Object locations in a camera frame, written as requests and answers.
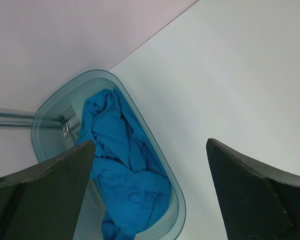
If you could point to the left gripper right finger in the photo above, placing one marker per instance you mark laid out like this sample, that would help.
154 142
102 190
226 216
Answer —
257 201

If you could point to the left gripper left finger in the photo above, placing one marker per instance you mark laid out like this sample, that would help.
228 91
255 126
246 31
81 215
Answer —
43 202

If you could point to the translucent blue plastic bin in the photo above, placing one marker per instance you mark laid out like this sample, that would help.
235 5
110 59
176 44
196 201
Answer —
68 102

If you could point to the crumpled blue t shirt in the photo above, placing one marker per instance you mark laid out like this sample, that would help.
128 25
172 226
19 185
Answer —
134 186

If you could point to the left aluminium corner post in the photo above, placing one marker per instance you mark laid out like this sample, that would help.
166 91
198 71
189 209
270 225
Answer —
11 118

